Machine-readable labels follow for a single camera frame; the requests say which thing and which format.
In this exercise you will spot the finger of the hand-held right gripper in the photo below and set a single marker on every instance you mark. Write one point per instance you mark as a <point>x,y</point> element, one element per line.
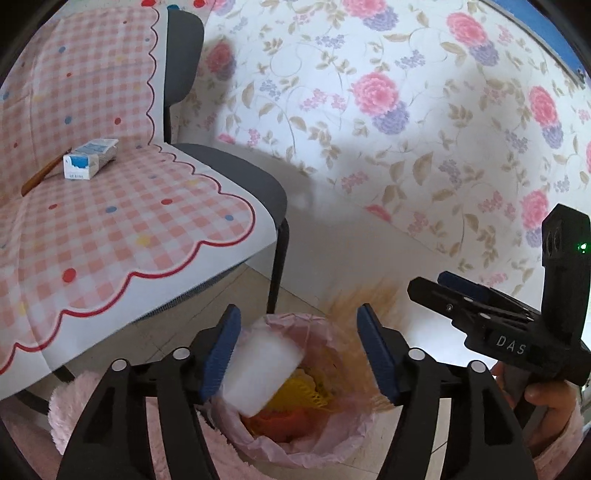
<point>466,285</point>
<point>434,300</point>

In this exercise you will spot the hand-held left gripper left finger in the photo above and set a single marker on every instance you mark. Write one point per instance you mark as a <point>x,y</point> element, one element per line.
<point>220,357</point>

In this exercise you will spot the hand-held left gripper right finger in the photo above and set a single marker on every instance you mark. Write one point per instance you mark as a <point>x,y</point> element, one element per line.
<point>377,357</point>

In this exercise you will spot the white foam block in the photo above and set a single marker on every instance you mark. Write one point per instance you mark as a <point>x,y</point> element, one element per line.
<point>263,374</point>

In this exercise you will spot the yellow mesh net bag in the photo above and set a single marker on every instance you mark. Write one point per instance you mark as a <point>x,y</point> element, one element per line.
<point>302,392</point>

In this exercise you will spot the orange wrapper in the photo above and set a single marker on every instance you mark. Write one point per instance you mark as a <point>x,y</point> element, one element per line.
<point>277,422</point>

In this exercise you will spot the bin with pink bag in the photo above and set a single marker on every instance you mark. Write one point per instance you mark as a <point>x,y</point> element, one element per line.
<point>277,450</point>

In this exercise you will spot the person's right forearm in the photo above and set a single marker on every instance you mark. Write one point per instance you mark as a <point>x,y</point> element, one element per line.
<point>561,447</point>

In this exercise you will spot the person's right hand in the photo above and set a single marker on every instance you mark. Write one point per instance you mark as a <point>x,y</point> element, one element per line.
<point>549,397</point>

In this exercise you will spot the person's pink fleece clothing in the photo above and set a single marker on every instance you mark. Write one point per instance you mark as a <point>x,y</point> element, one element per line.
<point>115,443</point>

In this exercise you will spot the pink checkered cover sheet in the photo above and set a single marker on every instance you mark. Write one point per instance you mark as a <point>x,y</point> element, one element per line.
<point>115,221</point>

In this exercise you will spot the dark grey chair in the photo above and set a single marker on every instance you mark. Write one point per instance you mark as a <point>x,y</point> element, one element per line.
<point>249,184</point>

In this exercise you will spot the white blue carton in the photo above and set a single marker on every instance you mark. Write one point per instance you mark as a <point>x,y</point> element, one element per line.
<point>90,159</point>

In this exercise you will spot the brown wooden stick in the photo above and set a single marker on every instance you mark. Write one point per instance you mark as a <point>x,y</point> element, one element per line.
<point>41,175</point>

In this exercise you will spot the blue board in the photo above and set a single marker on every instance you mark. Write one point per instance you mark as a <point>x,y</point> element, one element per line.
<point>545,27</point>

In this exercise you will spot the balloon print plastic sheet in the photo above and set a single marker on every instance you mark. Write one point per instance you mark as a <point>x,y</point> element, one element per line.
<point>173,3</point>

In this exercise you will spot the floral wall cloth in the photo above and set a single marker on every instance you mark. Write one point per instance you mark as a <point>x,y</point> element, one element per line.
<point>369,138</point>

